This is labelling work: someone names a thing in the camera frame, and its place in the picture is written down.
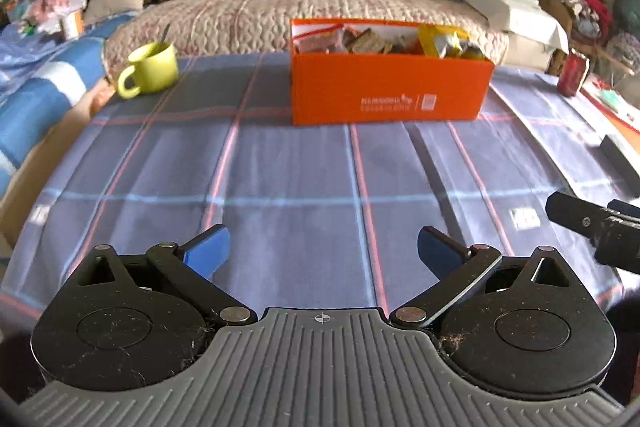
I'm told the red soda can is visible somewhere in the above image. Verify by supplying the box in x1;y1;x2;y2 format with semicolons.
557;49;590;96

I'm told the blue striped blanket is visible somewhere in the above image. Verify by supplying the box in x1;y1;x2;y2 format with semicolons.
0;14;136;188

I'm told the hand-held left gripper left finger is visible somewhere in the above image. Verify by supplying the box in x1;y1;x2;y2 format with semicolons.
60;223;258;328

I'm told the teal tissue packet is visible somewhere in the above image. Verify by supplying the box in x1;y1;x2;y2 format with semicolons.
600;89;631;108

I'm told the black rectangular box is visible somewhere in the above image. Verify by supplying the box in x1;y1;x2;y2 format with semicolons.
599;134;640;172

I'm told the yellow crinkled chips packet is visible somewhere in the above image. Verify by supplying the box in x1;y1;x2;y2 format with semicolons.
419;25;483;59

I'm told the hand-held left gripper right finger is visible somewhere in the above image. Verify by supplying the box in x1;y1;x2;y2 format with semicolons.
389;226;583;329

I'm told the pile of small snacks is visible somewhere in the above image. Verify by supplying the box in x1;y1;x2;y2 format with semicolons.
295;24;421;56

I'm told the yellow-green mug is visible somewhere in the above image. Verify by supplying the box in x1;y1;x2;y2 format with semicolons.
116;42;179;99

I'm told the pink quilted sofa cover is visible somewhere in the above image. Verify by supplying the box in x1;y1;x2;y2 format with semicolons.
102;0;508;62

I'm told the white paper with red print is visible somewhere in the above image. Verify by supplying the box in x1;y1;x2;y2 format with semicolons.
585;77;640;122

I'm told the pile of clothes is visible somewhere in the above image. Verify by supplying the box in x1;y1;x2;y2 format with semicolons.
605;0;640;68

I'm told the wicker chair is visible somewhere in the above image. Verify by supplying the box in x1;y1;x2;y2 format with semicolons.
530;0;636;72

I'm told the orange cardboard box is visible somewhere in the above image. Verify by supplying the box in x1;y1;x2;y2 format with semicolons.
291;18;496;126

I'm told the pink clutter pile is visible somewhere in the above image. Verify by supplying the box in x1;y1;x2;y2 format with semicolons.
7;0;86;40

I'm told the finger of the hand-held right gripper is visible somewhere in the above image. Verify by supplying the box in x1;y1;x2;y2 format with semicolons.
545;191;614;238
606;200;640;220

